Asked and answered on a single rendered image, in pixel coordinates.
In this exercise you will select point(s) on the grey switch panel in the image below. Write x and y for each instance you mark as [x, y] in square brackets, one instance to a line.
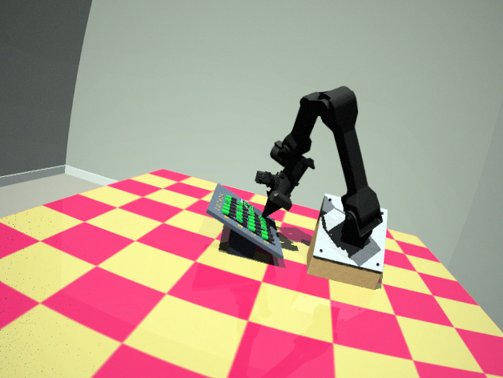
[248, 227]

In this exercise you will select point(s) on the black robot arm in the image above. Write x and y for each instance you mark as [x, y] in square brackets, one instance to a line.
[338, 111]

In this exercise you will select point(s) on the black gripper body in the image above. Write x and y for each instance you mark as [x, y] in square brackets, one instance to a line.
[282, 193]

